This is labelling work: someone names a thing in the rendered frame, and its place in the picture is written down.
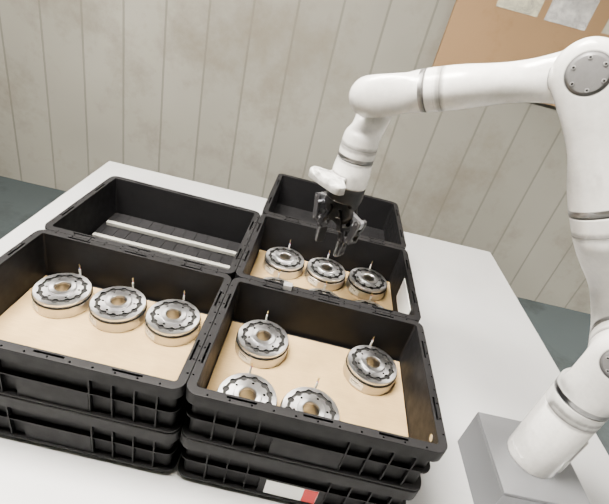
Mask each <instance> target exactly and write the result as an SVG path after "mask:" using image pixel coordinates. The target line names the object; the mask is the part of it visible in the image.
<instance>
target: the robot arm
mask: <svg viewBox="0 0 609 504"><path fill-rule="evenodd" d="M349 103H350V106H351V108H352V109H353V111H354V112H355V113H356V116H355V118H354V121H353V122H352V124H351V125H350V126H348V127H347V129H346V130H345V132H344V135H343V137H342V141H341V144H340V148H339V151H338V155H337V157H336V160H335V162H334V165H333V168H332V170H327V169H324V168H321V167H318V166H313V167H311V168H310V170H309V174H308V176H309V177H310V178H311V179H312V180H314V181H315V182H317V183H318V184H319V185H321V186H322V187H324V188H325V189H326V192H317V193H315V199H314V208H313V219H316V221H317V225H318V226H317V230H316V233H315V241H317V242H321V241H323V240H324V238H325V235H326V232H327V228H328V226H327V224H329V222H330V221H331V220H333V221H334V222H335V224H336V231H338V241H337V242H336V245H335V248H334V251H333V256H334V257H338V256H341V255H343V254H344V251H345V248H346V245H349V244H353V243H356V242H357V240H358V239H359V237H360V235H361V233H362V232H363V230H364V228H365V226H366V225H367V221H366V220H361V219H360V218H359V217H358V216H357V214H358V213H357V208H358V206H359V205H360V203H361V202H362V199H363V196H364V193H365V190H366V187H367V184H368V181H369V178H370V175H371V170H372V165H373V162H374V159H375V156H376V153H377V150H378V147H379V143H380V140H381V138H382V136H383V134H384V132H385V130H386V128H387V126H388V124H389V122H390V120H391V118H392V116H393V115H398V114H404V113H427V112H428V113H429V112H443V111H454V110H463V109H470V108H477V107H483V106H490V105H498V104H508V103H547V104H555V106H556V109H557V113H558V116H559V120H560V124H561V128H562V132H563V136H564V140H565V146H566V153H567V180H566V186H567V206H568V215H569V222H570V228H571V235H572V240H573V244H574V248H575V251H576V254H577V257H578V260H579V263H580V265H581V268H582V270H583V272H584V275H585V277H586V280H587V283H588V287H589V293H590V308H591V325H590V332H589V340H588V348H587V349H586V351H585V352H584V353H583V355H582V356H581V357H580V358H579V359H578V361H577V362H576V363H575V364H574V365H573V366H572V367H570V368H566V369H564V370H563V371H562V372H561V373H560V374H559V375H558V377H557V378H556V379H555V381H554V382H553V383H552V384H551V386H550V387H549V388H548V389H547V391H546V392H545V393H544V394H543V396H542V397H541V398H540V399H539V401H538V402H537V403H536V404H535V406H534V407H533V408H532V409H531V411H530V412H529V413H528V414H527V416H526V417H525V418H524V419H523V421H522V422H521V423H520V424H519V425H518V427H517V428H516V429H515V430H514V432H513V433H512V434H511V435H510V437H509V438H508V442H507V445H508V450H509V452H510V454H511V456H512V458H513V459H514V460H515V462H516V463H517V464H518V465H519V466H520V467H521V468H522V469H523V470H525V471H526V472H528V473H529V474H531V475H533V476H535V477H537V478H541V479H549V478H552V477H553V476H554V475H555V474H556V473H561V472H562V471H563V470H564V469H565V468H566V467H567V465H568V464H569V463H570V462H571V461H572V460H573V459H574V458H575V457H576V456H577V455H578V454H579V453H580V452H581V451H582V450H583V449H584V448H585V447H586V446H587V445H588V444H589V441H588V440H589V439H590V438H591V437H592V436H593V435H594V434H595V433H596V432H597V431H598V430H599V429H600V428H601V427H602V426H603V425H604V424H605V423H606V422H607V421H608V420H609V38H608V37H602V36H592V37H587V38H583V39H580V40H578V41H576V42H574V43H573V44H571V45H570V46H568V47H567V48H566V49H564V50H563V51H560V52H556V53H553V54H549V55H545V56H541V57H537V58H532V59H526V60H520V61H511V62H500V63H472V64H456V65H446V66H438V67H430V68H423V69H418V70H414V71H411V72H405V73H389V74H374V75H366V76H363V77H361V78H360V79H358V80H357V81H356V82H355V83H354V84H353V86H352V87H351V89H350V92H349ZM325 207H326V208H325ZM319 209H320V212H319V213H318V211H319ZM352 220H353V223H352ZM344 224H346V225H345V226H343V227H342V225H344ZM344 231H345V236H344Z"/></svg>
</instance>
